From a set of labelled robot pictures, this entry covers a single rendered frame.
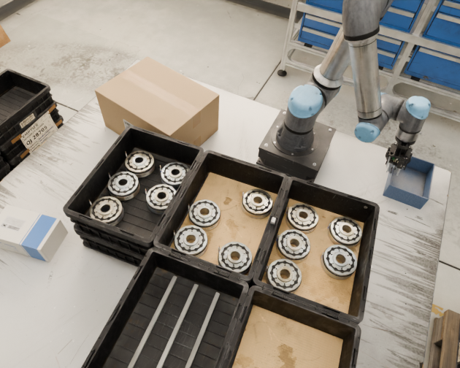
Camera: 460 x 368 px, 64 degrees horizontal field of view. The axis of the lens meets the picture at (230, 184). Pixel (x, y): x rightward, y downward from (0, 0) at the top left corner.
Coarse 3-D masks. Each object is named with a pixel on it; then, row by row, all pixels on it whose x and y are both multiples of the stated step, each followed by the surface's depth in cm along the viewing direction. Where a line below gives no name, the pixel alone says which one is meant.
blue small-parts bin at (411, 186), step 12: (408, 168) 156; (420, 168) 154; (432, 168) 150; (396, 180) 152; (408, 180) 152; (420, 180) 153; (384, 192) 146; (396, 192) 143; (408, 192) 140; (420, 192) 149; (408, 204) 145; (420, 204) 142
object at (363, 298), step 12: (288, 180) 120; (300, 180) 121; (336, 192) 118; (372, 204) 116; (276, 216) 112; (372, 228) 111; (372, 240) 108; (264, 252) 104; (372, 252) 106; (276, 288) 98; (300, 300) 97; (360, 300) 97; (360, 312) 96
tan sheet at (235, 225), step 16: (208, 176) 132; (208, 192) 128; (224, 192) 128; (240, 192) 129; (224, 208) 124; (240, 208) 125; (224, 224) 121; (240, 224) 121; (256, 224) 121; (192, 240) 117; (208, 240) 117; (224, 240) 117; (240, 240) 117; (256, 240) 118; (208, 256) 114
